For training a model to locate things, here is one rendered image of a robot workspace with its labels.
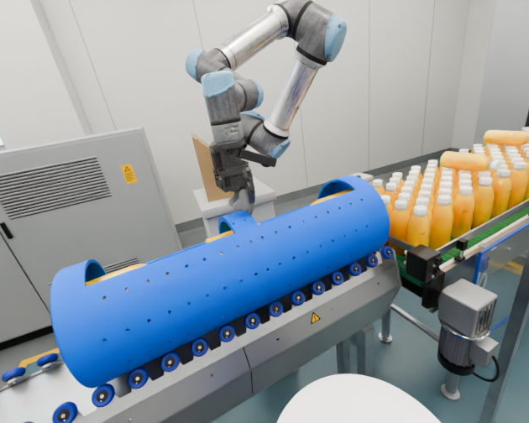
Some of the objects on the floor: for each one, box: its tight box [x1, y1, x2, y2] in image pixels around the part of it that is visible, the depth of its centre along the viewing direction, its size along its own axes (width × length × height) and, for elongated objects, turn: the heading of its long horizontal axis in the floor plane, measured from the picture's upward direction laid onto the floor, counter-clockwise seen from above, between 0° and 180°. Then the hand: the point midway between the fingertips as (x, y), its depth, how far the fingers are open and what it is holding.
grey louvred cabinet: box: [0, 126, 182, 357], centre depth 213 cm, size 54×215×145 cm, turn 130°
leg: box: [357, 324, 374, 378], centre depth 118 cm, size 6×6×63 cm
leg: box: [336, 337, 351, 374], centre depth 130 cm, size 6×6×63 cm
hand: (251, 211), depth 75 cm, fingers closed, pressing on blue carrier
